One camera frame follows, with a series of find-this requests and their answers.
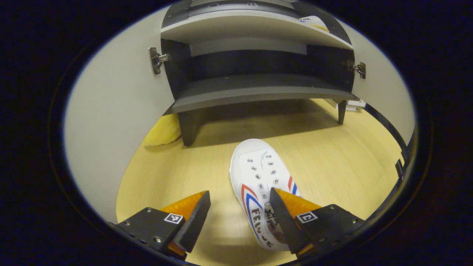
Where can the grey cabinet door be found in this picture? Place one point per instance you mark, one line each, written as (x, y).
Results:
(118, 111)
(384, 92)

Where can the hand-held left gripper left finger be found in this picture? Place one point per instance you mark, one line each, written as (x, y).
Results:
(196, 218)

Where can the white canvas shoe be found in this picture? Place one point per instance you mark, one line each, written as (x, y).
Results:
(314, 23)
(258, 173)

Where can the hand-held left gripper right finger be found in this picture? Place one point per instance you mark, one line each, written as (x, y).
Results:
(282, 221)

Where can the yellow cloth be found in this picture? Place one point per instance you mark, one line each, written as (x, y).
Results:
(164, 131)

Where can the grey shoe cabinet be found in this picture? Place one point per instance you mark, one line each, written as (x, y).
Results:
(251, 88)

